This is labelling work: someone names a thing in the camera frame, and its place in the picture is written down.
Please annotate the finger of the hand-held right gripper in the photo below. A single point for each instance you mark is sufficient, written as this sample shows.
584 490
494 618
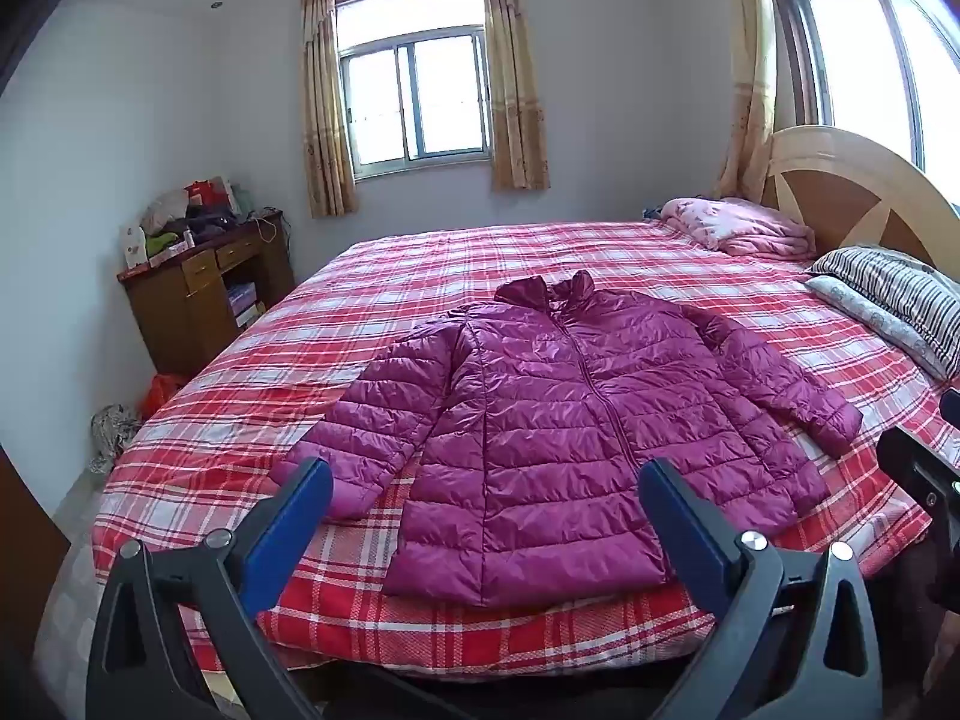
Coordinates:
919 472
952 409

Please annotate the patterned cloth bundle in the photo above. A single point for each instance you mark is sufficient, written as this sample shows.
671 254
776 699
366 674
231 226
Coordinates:
114 435

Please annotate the pink folded blanket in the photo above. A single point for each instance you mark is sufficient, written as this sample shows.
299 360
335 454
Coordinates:
735 229

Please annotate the brown wooden desk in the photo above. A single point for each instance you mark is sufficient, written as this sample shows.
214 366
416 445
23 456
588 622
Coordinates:
172 315

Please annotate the orange plastic bag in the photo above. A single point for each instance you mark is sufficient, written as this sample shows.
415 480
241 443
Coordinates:
161 394

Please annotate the magenta quilted down jacket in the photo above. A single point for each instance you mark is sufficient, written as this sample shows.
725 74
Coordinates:
562 427

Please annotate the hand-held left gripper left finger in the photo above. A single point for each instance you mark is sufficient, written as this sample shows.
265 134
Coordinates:
289 532

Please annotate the bed with red plaid sheet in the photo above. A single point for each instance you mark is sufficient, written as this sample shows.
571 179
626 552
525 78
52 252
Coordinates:
300 330

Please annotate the yellow floral curtain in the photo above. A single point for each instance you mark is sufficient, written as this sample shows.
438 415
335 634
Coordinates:
750 75

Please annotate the cream wooden headboard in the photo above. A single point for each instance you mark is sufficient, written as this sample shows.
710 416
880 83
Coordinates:
825 165

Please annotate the striped pillow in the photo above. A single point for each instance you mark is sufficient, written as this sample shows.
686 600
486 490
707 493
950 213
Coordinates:
904 289

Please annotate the grey floral pillow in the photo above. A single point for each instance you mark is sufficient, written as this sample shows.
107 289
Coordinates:
862 313

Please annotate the brown wooden door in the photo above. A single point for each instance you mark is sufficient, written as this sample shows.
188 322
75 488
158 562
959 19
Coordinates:
26 577

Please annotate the sliding window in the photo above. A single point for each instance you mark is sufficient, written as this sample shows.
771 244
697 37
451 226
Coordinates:
412 90

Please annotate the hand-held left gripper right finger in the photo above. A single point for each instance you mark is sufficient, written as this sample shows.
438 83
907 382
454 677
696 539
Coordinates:
686 532

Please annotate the blue cloth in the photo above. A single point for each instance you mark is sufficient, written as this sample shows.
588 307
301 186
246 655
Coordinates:
654 214

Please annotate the white printed box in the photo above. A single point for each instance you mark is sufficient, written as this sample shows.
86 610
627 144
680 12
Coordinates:
135 246

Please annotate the large window beside headboard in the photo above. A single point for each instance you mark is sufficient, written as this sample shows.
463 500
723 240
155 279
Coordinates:
862 52

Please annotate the pile of dark clothes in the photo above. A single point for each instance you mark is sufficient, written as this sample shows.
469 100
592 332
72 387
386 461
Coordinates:
202 223

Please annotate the red gift bag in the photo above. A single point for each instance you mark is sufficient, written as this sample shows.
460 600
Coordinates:
206 191

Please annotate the beige patterned curtain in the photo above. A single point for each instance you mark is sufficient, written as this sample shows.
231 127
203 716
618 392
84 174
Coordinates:
324 105
514 75

